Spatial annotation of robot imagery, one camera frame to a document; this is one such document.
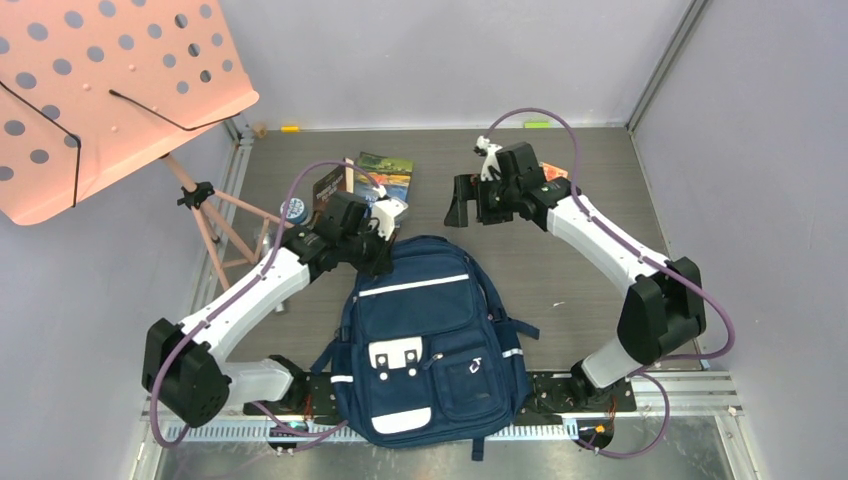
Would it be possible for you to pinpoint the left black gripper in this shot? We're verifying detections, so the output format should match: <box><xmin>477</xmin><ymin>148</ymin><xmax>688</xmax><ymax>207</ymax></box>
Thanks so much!
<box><xmin>339</xmin><ymin>217</ymin><xmax>395</xmax><ymax>280</ymax></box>

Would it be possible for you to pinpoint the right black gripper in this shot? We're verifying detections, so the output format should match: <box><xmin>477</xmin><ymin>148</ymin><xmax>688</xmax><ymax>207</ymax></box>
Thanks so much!
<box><xmin>444</xmin><ymin>174</ymin><xmax>520</xmax><ymax>228</ymax></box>

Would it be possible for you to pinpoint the navy blue student backpack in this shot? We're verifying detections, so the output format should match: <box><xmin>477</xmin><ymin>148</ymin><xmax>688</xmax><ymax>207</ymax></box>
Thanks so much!
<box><xmin>311</xmin><ymin>235</ymin><xmax>540</xmax><ymax>461</ymax></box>

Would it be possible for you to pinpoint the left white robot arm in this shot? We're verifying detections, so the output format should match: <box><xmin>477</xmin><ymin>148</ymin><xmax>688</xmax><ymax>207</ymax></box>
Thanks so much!
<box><xmin>142</xmin><ymin>192</ymin><xmax>408</xmax><ymax>428</ymax></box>

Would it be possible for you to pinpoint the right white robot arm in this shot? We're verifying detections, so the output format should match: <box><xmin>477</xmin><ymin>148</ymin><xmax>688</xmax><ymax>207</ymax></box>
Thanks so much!
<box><xmin>444</xmin><ymin>136</ymin><xmax>706</xmax><ymax>411</ymax></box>

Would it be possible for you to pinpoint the orange small notebook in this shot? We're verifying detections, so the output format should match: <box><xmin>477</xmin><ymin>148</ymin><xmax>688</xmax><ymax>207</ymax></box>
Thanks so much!
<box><xmin>541</xmin><ymin>162</ymin><xmax>569</xmax><ymax>181</ymax></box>

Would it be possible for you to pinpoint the blue patterned tape roll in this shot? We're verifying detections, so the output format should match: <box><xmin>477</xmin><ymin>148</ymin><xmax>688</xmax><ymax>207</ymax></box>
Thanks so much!
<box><xmin>280</xmin><ymin>197</ymin><xmax>312</xmax><ymax>225</ymax></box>

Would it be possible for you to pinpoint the dark Three Days book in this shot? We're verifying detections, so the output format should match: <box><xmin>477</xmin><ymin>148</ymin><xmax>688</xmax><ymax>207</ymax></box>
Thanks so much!
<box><xmin>312</xmin><ymin>163</ymin><xmax>354</xmax><ymax>213</ymax></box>

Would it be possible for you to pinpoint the blue Animal Farm book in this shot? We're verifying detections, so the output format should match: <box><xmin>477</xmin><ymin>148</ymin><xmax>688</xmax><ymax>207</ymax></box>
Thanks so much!
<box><xmin>353</xmin><ymin>152</ymin><xmax>414</xmax><ymax>202</ymax></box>

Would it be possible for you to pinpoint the pink perforated music stand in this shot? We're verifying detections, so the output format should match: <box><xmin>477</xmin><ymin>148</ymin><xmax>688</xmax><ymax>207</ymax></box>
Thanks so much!
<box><xmin>0</xmin><ymin>0</ymin><xmax>313</xmax><ymax>289</ymax></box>

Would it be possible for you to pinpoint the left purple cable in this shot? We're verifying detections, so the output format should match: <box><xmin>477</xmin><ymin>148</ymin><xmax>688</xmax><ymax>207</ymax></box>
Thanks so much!
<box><xmin>148</xmin><ymin>158</ymin><xmax>389</xmax><ymax>450</ymax></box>

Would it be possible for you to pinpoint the purple cable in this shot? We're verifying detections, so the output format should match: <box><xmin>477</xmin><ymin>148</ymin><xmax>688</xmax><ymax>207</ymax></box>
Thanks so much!
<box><xmin>148</xmin><ymin>158</ymin><xmax>389</xmax><ymax>450</ymax></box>
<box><xmin>486</xmin><ymin>107</ymin><xmax>737</xmax><ymax>460</ymax></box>

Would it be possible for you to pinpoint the black mounting base plate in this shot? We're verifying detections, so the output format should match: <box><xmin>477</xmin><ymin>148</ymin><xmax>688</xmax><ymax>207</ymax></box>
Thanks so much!
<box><xmin>261</xmin><ymin>371</ymin><xmax>636</xmax><ymax>426</ymax></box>

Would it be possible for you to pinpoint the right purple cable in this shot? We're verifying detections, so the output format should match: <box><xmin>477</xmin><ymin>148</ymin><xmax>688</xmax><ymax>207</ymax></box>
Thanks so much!
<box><xmin>486</xmin><ymin>107</ymin><xmax>737</xmax><ymax>460</ymax></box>

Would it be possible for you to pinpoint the aluminium frame rail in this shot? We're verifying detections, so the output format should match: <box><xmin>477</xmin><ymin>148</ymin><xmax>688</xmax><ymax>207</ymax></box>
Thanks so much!
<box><xmin>183</xmin><ymin>371</ymin><xmax>743</xmax><ymax>444</ymax></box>

